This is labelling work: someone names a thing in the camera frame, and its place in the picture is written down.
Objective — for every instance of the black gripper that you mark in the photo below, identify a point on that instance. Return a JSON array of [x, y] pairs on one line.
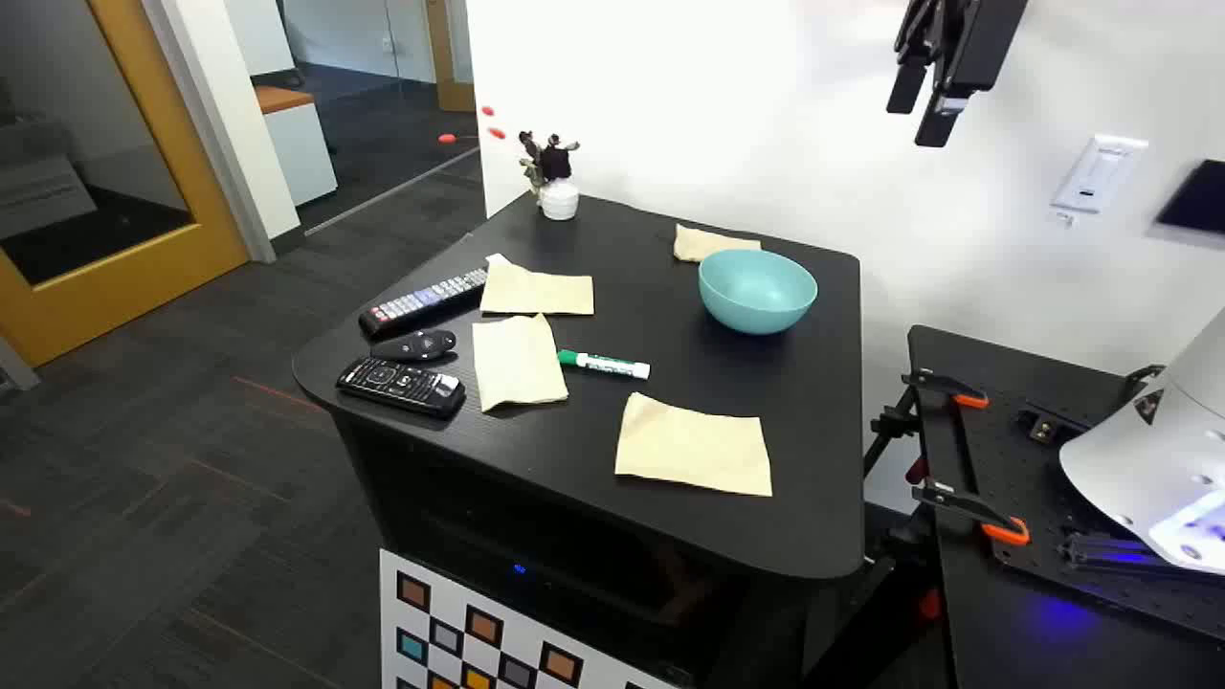
[[980, 31]]

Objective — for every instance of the green marker white cap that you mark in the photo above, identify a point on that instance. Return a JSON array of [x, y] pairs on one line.
[[607, 366]]

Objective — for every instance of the teal bowl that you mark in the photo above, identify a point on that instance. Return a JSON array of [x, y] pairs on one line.
[[755, 291]]

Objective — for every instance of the beige napkin small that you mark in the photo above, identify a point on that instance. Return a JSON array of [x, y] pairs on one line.
[[705, 244]]

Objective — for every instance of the beige napkin large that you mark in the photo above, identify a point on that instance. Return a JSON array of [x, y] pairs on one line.
[[694, 444]]

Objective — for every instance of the beige napkin rectangular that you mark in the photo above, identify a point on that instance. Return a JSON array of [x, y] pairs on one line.
[[536, 291]]

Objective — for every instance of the small red floor object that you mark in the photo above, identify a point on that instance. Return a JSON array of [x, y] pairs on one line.
[[445, 138]]

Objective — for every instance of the beige napkin creased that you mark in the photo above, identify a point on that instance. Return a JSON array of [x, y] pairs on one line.
[[518, 361]]

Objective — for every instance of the black table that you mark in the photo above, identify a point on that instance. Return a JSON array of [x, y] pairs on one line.
[[712, 536]]

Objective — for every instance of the black robot mounting stand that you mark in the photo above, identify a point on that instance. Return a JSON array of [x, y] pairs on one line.
[[1019, 613]]

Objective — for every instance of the long remote with grey buttons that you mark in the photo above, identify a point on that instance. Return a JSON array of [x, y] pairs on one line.
[[422, 302]]

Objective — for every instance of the small oval black remote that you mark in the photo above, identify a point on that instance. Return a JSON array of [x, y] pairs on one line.
[[413, 345]]

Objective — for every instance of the wide black remote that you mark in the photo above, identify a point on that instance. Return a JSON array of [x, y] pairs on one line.
[[398, 388]]

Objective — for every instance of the white cabinet with wood top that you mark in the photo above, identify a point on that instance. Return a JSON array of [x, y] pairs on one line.
[[296, 138]]

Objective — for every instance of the colour checker calibration board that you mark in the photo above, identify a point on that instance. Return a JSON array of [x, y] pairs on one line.
[[473, 637]]

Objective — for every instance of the orange framed glass door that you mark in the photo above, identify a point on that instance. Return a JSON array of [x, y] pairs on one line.
[[115, 274]]

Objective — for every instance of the white wall switch plate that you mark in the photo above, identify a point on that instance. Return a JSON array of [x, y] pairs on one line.
[[1095, 174]]

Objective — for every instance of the black wall panel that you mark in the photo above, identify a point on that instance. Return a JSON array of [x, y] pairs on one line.
[[1195, 197]]

